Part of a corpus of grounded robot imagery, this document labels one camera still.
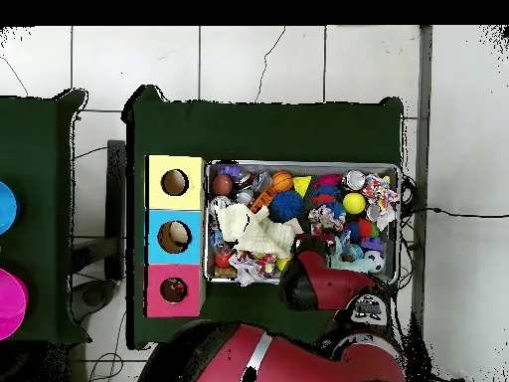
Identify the black and white soccer ball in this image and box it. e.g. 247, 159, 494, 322
363, 250, 386, 274

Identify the silver drink can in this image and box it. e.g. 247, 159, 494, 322
208, 195, 233, 212

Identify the cream muslin cloth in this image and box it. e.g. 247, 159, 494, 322
216, 202, 304, 260

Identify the mint knitted cloth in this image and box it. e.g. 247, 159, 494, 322
329, 236, 377, 275

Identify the blue spiky ball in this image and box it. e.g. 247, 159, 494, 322
268, 189, 306, 223

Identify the wooden box with three holes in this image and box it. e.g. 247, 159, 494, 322
142, 153, 207, 318

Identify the orange basketball toy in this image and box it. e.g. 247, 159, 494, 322
270, 170, 294, 193

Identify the clear mesh bin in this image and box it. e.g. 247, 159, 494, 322
203, 159, 402, 286

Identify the orange plastic block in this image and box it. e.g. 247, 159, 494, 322
250, 186, 277, 214

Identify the magenta bowl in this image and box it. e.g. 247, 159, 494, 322
0, 268, 29, 341

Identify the black cable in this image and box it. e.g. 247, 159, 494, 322
399, 174, 509, 219

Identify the brown football toy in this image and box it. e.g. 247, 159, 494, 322
211, 174, 235, 197

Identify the dark green tablecloth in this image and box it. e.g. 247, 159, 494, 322
120, 85, 405, 351
0, 89, 90, 345

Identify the blue bowl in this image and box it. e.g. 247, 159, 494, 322
0, 180, 20, 236

